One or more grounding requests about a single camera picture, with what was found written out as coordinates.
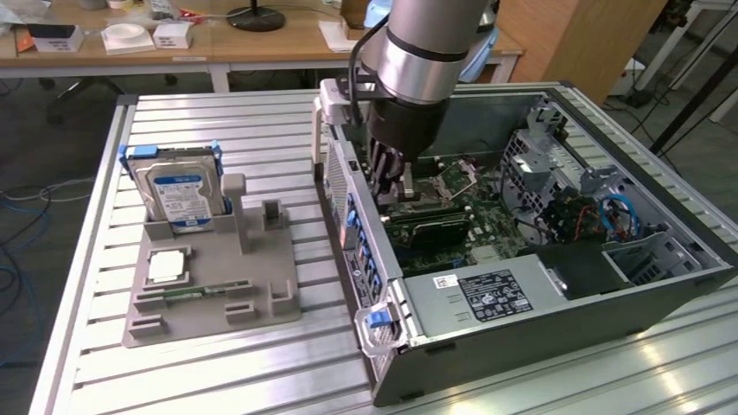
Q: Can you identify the white paper box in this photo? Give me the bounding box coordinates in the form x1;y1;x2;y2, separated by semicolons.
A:
317;20;364;54

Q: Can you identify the black office chair base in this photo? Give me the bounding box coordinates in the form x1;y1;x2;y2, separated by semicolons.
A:
39;75;125;125

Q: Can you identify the black lamp base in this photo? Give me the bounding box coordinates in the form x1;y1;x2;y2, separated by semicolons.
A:
225;0;288;32

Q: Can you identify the white square dish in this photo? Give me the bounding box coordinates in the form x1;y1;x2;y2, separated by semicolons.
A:
101;23;156;56

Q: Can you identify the green GPU card black fan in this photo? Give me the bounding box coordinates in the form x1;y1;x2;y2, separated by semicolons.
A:
396;215;470;252

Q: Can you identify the silver CPU chip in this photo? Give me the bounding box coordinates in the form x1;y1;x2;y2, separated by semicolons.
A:
147;252;189;284

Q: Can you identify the perforated metal disk bay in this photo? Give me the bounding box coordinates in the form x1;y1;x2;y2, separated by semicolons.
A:
499;103;635;208

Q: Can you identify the blue wire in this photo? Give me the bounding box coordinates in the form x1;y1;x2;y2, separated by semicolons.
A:
598;196;642;237

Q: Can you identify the wooden cabinet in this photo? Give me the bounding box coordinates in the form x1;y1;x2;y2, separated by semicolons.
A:
494;0;670;105

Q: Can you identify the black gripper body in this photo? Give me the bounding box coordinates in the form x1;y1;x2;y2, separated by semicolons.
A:
367;99;450;159

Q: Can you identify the white floor unit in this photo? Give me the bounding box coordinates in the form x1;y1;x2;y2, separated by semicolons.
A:
608;58;648;99

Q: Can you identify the blue release latch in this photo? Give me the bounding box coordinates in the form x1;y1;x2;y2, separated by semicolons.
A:
366;310;394;332

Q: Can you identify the wooden desk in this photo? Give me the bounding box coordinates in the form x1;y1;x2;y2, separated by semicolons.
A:
0;0;527;94

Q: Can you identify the wide white labelled box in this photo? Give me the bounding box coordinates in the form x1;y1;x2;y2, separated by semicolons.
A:
31;24;87;54

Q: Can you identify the square white labelled box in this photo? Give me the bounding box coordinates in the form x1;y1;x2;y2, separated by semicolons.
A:
152;22;195;49

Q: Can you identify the green RAM stick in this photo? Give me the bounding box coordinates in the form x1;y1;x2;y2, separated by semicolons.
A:
163;281;241;300

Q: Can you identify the grey parts rack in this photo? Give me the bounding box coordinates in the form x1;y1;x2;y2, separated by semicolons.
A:
123;172;301;349

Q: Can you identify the silver socket cover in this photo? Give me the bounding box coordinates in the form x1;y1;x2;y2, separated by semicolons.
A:
435;156;483;188

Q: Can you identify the black phone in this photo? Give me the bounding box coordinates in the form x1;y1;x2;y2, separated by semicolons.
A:
27;23;77;40

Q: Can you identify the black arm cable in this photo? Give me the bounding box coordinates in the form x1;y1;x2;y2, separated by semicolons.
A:
347;16;394;129

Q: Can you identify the hard disk with blue bracket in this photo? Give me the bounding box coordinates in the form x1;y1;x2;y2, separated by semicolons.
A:
117;138;225;237

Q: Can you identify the black open PC case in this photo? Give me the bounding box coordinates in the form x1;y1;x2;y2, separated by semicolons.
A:
309;84;738;407

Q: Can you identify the CPU socket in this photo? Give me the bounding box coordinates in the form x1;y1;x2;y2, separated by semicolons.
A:
411;176;454;204

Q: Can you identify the grey power supply unit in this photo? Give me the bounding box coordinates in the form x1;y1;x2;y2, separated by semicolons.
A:
402;253;572;342

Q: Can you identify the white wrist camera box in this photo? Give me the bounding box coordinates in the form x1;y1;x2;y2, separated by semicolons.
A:
319;79;376;129

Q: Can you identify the grey sloped disk bay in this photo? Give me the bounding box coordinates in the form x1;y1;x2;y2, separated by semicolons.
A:
602;231;719;289

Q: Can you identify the blue floor cable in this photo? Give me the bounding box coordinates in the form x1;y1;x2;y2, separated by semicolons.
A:
0;189;47;368

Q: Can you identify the brown cardboard box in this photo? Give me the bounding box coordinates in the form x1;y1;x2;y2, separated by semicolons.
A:
337;0;386;31

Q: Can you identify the green motherboard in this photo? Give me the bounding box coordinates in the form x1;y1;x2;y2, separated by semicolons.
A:
360;146;543;278

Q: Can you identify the red and black wire bundle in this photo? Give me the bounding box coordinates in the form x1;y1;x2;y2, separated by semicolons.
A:
570;205;606;243

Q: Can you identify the silver chipset heatsink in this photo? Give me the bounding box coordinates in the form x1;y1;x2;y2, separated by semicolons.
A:
471;245;510;262

